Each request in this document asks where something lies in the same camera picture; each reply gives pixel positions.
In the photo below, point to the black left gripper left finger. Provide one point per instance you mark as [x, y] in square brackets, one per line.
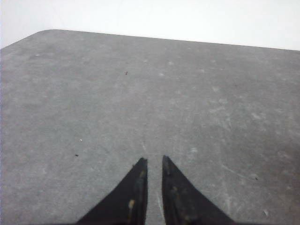
[126, 204]

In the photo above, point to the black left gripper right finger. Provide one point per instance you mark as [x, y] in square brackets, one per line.
[183, 204]

